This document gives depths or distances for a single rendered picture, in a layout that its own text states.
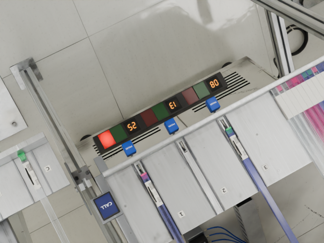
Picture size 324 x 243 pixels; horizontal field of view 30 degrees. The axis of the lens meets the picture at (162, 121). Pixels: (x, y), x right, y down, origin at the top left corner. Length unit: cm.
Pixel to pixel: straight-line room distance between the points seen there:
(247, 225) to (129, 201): 47
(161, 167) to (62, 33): 75
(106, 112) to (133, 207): 82
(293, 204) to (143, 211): 62
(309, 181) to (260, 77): 43
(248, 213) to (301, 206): 23
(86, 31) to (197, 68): 45
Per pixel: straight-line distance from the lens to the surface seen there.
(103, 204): 130
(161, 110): 140
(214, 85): 143
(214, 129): 139
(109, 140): 138
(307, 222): 192
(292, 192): 180
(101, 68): 205
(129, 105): 214
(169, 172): 136
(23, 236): 139
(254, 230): 174
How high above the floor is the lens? 181
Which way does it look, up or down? 54 degrees down
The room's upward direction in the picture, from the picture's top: 139 degrees clockwise
